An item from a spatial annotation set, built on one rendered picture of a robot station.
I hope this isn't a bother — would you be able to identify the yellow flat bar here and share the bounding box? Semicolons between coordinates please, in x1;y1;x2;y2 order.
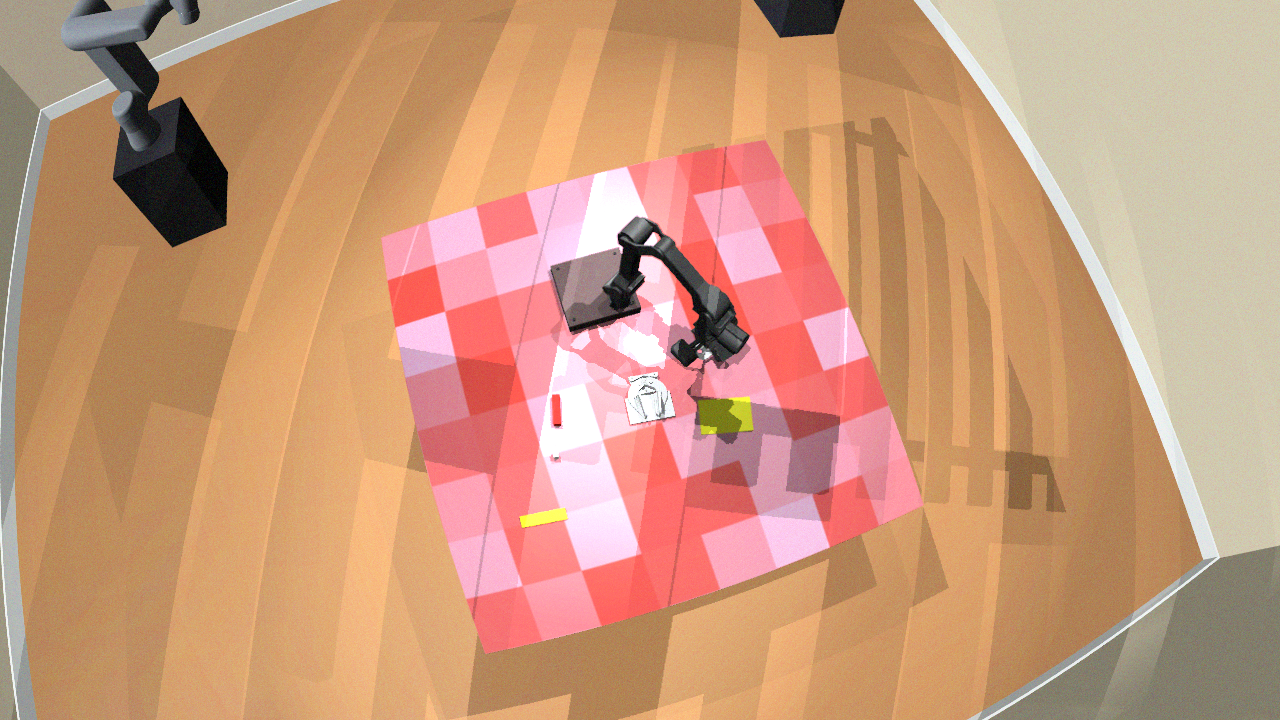
520;509;567;528

